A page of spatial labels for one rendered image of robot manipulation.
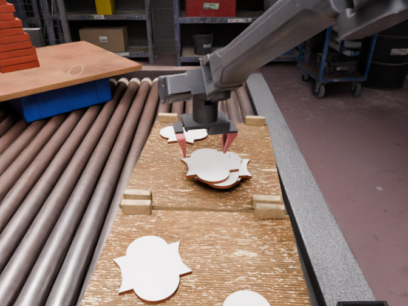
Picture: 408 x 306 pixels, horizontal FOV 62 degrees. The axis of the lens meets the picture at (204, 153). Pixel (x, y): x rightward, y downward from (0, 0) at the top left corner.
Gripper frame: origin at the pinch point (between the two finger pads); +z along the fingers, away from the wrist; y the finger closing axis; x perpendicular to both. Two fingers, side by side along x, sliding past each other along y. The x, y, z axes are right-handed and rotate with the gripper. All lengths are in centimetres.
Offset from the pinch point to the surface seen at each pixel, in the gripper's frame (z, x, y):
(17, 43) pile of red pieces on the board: -13, 59, -51
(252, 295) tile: 2.5, -37.5, -1.0
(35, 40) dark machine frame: 5, 140, -64
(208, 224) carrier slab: 3.8, -19.9, -3.7
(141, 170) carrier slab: 4.5, 2.1, -15.3
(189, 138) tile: 3.8, 14.1, -1.1
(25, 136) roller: 7, 31, -48
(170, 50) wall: 103, 461, 52
